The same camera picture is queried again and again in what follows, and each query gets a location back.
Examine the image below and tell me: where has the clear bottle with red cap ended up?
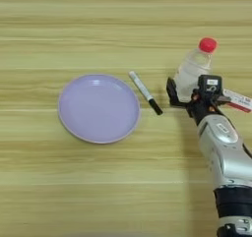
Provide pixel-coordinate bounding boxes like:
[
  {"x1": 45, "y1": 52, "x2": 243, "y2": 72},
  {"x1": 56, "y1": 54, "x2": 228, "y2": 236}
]
[{"x1": 172, "y1": 36, "x2": 219, "y2": 103}]

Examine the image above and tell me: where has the white marker with black cap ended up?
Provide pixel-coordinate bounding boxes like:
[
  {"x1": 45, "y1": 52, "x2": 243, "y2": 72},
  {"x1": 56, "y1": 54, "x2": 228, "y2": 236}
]
[{"x1": 128, "y1": 71, "x2": 163, "y2": 116}]

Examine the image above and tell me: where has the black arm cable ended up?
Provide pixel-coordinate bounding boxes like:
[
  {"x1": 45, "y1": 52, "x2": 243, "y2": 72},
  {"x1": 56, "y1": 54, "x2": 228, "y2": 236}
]
[{"x1": 241, "y1": 142, "x2": 252, "y2": 159}]

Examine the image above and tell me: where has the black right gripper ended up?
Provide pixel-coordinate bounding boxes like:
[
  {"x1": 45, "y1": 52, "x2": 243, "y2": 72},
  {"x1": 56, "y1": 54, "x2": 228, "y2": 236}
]
[{"x1": 165, "y1": 77, "x2": 232, "y2": 126}]

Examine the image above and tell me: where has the lavender round plate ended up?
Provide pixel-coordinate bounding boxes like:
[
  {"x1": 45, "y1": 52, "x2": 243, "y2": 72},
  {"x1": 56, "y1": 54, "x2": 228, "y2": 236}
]
[{"x1": 57, "y1": 73, "x2": 142, "y2": 145}]

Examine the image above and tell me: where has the red and white small box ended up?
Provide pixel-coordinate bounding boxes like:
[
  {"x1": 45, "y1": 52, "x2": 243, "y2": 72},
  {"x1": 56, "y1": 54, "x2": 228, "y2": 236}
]
[{"x1": 222, "y1": 89, "x2": 252, "y2": 114}]

